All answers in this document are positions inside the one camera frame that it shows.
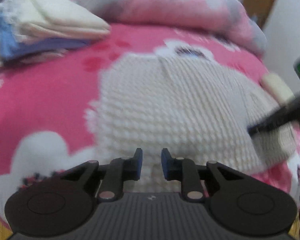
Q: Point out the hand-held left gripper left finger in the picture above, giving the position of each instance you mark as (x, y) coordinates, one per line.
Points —
(139, 163)

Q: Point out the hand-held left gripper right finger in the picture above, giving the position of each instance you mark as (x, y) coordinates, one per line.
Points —
(165, 166)

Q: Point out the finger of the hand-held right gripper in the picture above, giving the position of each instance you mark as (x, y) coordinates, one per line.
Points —
(282, 116)

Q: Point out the beige white checked jacket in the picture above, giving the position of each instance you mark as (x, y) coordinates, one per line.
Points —
(177, 105)

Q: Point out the folded beige garment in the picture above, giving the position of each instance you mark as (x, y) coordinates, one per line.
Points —
(277, 87)

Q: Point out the pink floral bed sheet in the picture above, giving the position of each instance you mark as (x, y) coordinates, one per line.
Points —
(45, 92)

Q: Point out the pink grey floral quilt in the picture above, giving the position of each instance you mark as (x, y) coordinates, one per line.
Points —
(165, 5)

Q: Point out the folded blue garment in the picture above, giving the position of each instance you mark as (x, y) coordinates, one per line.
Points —
(35, 46)

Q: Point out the folded cream garment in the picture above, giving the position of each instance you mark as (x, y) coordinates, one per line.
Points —
(60, 12)

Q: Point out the wooden bed frame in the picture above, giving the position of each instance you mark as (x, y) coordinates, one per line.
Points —
(0, 230)

